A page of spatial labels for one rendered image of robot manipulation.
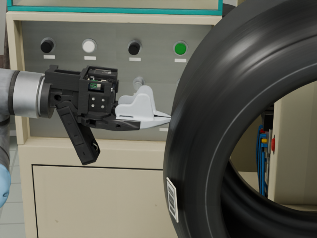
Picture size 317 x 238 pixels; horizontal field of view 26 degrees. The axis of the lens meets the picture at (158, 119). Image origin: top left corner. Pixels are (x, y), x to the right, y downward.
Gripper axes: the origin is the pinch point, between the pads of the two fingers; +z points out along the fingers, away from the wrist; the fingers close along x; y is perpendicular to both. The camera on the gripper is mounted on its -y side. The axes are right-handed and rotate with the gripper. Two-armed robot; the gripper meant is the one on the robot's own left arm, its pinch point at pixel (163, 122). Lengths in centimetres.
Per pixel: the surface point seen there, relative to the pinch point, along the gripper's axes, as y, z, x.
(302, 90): -1.9, 26.3, 28.1
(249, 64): 15.4, 11.6, -10.8
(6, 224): -134, -74, 164
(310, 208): -28, 33, 26
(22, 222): -134, -67, 166
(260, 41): 18.5, 12.8, -9.2
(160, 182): -46, -1, 62
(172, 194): -6.6, 3.0, -11.7
